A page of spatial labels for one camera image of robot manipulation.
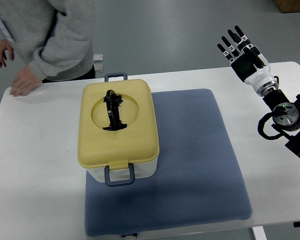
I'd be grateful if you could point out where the person's left hand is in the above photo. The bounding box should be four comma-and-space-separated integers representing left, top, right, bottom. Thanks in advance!
9, 65, 43, 97

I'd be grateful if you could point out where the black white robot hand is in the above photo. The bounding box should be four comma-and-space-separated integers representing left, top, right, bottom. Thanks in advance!
217, 25, 279, 97

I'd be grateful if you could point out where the person's right hand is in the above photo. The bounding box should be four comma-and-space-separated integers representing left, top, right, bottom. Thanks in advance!
0, 39, 15, 68

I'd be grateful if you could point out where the yellow box lid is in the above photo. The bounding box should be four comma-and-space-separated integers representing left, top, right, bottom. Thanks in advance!
77, 72, 160, 188

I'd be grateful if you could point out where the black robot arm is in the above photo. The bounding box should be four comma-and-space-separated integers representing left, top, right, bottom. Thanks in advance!
257, 89, 300, 158

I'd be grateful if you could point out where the brown cardboard box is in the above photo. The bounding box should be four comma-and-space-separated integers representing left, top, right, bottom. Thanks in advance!
273, 0, 300, 13

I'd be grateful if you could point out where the white storage box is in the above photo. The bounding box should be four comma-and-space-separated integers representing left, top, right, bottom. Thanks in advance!
87, 157, 158, 185

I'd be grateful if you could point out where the grey sweater person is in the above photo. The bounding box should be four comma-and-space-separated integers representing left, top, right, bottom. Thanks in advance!
0, 0, 95, 82

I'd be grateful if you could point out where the upper metal floor plate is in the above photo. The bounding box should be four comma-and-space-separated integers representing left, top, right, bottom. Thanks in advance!
93, 53, 104, 62

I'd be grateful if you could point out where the blue cushion mat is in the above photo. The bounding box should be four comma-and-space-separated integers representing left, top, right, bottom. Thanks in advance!
85, 89, 253, 237

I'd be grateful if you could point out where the white table leg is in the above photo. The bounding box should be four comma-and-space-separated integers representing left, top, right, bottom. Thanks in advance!
251, 226, 267, 240

